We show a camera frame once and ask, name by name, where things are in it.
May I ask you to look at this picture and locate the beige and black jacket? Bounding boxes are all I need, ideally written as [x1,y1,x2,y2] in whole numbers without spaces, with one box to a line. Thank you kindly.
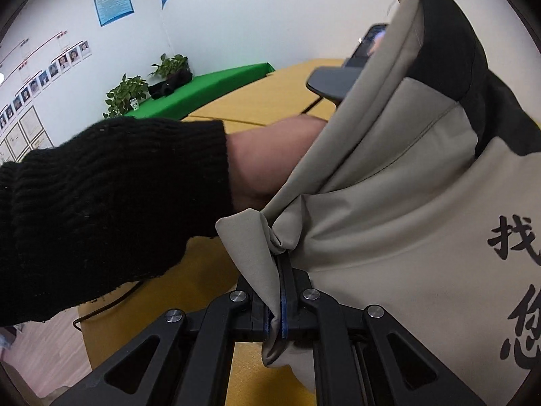
[215,0,541,406]

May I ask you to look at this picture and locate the framed wall certificates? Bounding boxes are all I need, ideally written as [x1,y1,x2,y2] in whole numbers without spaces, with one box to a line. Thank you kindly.
[0,105,55,165]

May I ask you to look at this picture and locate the black bag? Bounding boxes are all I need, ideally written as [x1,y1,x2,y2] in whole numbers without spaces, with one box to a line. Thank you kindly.
[147,68,194,98]

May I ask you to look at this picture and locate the blue framed wall poster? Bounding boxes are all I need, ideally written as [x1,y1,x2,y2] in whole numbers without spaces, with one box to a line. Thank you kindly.
[92,0,135,28]

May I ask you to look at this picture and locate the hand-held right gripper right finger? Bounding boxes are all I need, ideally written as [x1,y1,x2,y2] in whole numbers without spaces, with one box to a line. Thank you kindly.
[276,257,488,406]

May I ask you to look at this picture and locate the black cable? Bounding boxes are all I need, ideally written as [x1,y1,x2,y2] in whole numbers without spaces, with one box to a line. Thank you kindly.
[73,278,142,335]

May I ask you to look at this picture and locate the grey phone stand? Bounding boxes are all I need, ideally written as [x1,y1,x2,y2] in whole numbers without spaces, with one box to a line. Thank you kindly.
[306,66,364,105]

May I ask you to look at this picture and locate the person's left forearm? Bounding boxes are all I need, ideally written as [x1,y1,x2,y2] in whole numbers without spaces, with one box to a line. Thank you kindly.
[0,115,329,327]

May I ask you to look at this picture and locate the green table cloth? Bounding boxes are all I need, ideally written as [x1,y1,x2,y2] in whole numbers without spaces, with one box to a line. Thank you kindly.
[133,63,276,120]

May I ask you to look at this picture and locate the potted green plant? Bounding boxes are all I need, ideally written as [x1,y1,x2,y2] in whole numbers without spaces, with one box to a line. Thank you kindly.
[149,53,189,80]
[102,74,150,119]

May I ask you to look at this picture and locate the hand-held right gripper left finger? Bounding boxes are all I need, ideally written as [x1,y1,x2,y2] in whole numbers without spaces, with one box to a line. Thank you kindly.
[51,274,273,406]

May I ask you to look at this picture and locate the smartphone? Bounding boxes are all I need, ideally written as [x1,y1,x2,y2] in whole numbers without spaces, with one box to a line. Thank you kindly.
[342,23,392,69]

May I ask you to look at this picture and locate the wall photo chart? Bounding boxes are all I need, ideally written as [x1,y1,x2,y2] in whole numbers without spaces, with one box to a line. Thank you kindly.
[0,29,94,136]

